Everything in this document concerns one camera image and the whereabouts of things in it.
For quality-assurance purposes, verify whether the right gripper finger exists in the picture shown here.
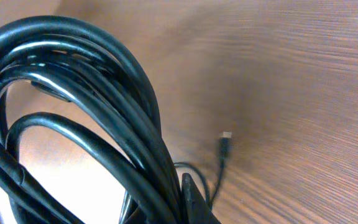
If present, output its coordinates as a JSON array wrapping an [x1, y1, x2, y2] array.
[[181, 173, 221, 224]]

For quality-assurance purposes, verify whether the black usb cable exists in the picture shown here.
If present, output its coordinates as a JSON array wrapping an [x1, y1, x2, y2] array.
[[0, 15, 233, 224]]

